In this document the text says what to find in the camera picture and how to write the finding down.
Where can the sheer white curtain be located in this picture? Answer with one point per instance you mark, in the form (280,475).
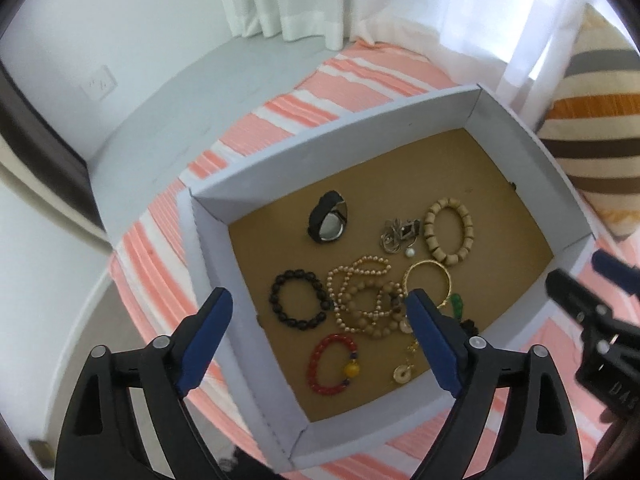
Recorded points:
(475,10)

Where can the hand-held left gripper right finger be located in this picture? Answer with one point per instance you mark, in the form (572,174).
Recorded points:
(435,345)

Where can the striped brown cream pillow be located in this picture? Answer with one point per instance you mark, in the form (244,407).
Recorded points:
(590,160)

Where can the white wall outlet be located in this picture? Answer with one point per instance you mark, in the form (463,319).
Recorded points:
(100,82)

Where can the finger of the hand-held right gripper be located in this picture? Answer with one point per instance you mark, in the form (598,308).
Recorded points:
(570,292)
(617,272)

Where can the gold bangle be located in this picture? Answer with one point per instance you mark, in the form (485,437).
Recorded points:
(430,263)

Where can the dark brown furniture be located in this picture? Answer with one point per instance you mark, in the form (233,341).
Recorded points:
(30,135)

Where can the black wristwatch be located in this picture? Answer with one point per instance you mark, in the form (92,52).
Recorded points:
(315,220)

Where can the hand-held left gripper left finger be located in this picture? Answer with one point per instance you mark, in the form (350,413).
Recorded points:
(207,340)

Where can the pink white striped blanket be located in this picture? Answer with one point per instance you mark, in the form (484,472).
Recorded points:
(165,270)

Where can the white cardboard box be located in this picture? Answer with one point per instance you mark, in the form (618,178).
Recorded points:
(350,150)

